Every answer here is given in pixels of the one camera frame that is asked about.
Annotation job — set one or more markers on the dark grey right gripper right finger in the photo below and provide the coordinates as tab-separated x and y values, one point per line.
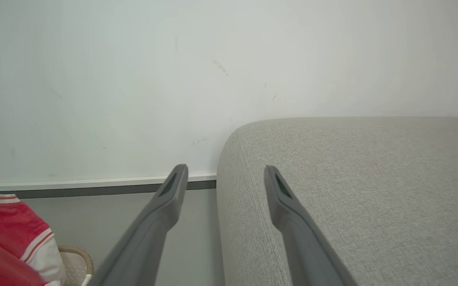
308	250

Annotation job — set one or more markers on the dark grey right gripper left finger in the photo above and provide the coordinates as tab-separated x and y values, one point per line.
143	242

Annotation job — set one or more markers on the red and white striped garment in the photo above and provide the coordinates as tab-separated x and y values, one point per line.
8	242

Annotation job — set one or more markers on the white perforated laundry basket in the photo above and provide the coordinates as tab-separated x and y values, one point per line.
77	265

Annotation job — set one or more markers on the light grey fabric sofa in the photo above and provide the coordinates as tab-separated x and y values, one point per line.
356	202

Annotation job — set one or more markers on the white and grey baseboard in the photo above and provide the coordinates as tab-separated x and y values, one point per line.
94	186

